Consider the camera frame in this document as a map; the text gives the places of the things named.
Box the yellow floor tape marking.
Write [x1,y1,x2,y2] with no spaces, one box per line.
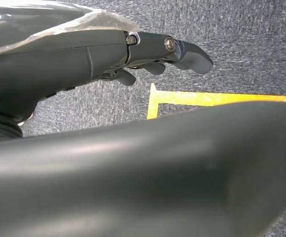
[146,82,286,237]

